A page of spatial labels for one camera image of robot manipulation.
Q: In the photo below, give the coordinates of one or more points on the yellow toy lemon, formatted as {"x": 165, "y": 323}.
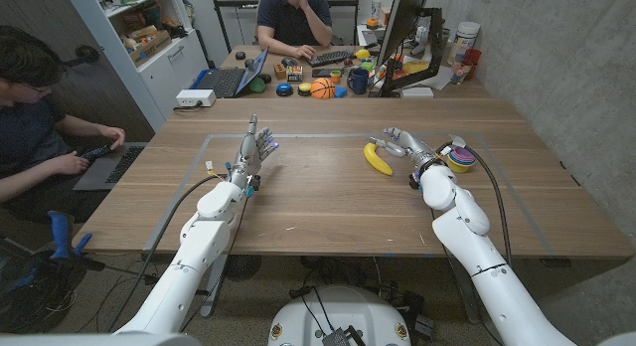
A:
{"x": 363, "y": 53}

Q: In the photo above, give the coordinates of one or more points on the cardboard box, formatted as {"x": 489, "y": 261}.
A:
{"x": 149, "y": 48}

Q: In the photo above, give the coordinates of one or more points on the flat white box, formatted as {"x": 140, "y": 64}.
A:
{"x": 417, "y": 92}

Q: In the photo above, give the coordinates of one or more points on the white power strip box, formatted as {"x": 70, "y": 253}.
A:
{"x": 195, "y": 97}

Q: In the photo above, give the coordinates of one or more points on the black smartphone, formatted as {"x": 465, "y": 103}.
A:
{"x": 322, "y": 72}

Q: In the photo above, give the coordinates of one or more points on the white wipes canister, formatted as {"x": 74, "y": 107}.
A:
{"x": 464, "y": 40}

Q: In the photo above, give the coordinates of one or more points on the brown wooden block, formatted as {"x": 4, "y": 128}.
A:
{"x": 280, "y": 71}

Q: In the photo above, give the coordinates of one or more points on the black computer mouse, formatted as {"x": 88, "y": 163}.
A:
{"x": 290, "y": 62}

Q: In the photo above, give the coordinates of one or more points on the blue round puck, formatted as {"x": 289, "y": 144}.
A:
{"x": 284, "y": 89}

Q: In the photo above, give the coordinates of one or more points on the black floor fan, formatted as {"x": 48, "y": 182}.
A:
{"x": 242, "y": 267}

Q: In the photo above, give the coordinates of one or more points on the blue chair armrest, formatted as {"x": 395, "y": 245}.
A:
{"x": 60, "y": 234}

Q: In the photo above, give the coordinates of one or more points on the dark-haired person in navy shirt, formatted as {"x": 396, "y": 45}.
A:
{"x": 25, "y": 137}

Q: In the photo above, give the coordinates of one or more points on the small orange cup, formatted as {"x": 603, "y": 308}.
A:
{"x": 336, "y": 76}

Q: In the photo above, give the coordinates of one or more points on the grey table leg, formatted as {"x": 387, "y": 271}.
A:
{"x": 461, "y": 281}
{"x": 208, "y": 306}

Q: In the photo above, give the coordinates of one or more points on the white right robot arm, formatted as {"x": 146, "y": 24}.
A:
{"x": 462, "y": 222}

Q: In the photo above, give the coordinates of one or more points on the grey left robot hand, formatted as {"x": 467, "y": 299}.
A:
{"x": 251, "y": 152}

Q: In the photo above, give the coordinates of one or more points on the clear drinking glass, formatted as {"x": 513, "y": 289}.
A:
{"x": 459, "y": 73}

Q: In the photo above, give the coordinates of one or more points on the black computer monitor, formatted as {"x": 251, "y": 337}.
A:
{"x": 405, "y": 18}

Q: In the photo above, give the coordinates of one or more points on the orange toy basketball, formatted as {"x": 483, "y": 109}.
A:
{"x": 323, "y": 88}

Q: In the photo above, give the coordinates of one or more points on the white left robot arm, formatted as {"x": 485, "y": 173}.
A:
{"x": 204, "y": 236}

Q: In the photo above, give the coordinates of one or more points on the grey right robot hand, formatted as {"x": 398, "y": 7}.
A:
{"x": 412, "y": 144}

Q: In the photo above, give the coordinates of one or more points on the stacked colourful toy cups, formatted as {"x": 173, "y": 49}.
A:
{"x": 462, "y": 159}

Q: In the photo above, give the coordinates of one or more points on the black device on torso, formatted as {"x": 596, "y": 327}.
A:
{"x": 338, "y": 338}

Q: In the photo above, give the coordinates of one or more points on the green ball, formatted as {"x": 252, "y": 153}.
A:
{"x": 257, "y": 85}

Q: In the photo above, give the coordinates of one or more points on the white shelf cabinet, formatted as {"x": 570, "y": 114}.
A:
{"x": 169, "y": 72}

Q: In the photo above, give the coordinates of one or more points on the person in dark polo shirt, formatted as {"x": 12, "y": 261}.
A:
{"x": 288, "y": 18}

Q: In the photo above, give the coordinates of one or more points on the small blue block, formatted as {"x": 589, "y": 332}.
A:
{"x": 341, "y": 92}

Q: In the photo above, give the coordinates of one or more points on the dark blue mug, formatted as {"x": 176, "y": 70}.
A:
{"x": 359, "y": 81}

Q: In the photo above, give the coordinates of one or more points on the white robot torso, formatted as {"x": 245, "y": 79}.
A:
{"x": 343, "y": 311}

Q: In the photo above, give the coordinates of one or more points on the open blue laptop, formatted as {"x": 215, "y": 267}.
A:
{"x": 223, "y": 80}

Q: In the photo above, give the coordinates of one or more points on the yellow toy banana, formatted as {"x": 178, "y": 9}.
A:
{"x": 375, "y": 162}

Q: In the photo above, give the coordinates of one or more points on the black monitor stand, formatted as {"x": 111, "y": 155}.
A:
{"x": 436, "y": 43}

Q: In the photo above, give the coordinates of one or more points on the black handheld phone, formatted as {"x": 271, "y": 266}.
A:
{"x": 95, "y": 152}

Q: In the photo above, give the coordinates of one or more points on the grey laptop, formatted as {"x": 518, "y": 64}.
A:
{"x": 124, "y": 162}

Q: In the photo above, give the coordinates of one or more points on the yellow and black disc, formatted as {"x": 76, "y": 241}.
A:
{"x": 304, "y": 89}

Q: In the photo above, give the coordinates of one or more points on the black keyboard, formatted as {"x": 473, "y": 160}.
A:
{"x": 330, "y": 57}

